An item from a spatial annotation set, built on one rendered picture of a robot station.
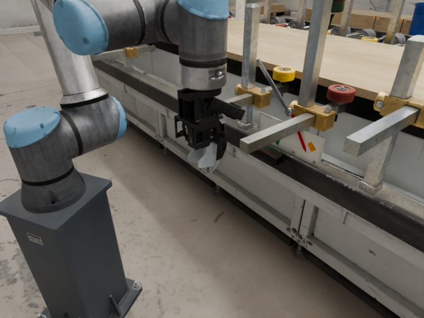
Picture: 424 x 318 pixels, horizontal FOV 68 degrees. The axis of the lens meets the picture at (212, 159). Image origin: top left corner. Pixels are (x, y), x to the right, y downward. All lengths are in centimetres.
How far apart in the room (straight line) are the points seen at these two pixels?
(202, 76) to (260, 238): 126
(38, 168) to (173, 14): 61
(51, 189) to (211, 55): 66
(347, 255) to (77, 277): 106
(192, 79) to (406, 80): 49
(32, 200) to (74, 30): 62
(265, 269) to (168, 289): 46
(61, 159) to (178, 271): 82
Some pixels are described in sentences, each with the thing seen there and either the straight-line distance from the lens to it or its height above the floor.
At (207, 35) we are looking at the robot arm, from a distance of 57.
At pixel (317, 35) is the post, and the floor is 107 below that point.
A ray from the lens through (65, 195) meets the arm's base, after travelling 105.
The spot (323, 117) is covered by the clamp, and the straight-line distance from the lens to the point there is 95.
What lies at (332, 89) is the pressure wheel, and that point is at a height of 91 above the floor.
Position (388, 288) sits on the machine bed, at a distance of 148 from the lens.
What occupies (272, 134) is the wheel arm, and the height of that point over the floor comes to 86.
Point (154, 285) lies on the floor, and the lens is 155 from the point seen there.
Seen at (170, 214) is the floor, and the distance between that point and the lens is 186.
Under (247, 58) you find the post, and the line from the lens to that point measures 111.
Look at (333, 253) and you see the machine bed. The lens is 151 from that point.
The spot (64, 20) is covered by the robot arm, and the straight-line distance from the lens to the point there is 60.
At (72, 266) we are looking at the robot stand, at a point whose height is 41.
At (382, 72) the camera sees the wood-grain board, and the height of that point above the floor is 90.
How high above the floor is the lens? 123
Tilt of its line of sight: 32 degrees down
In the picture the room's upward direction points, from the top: straight up
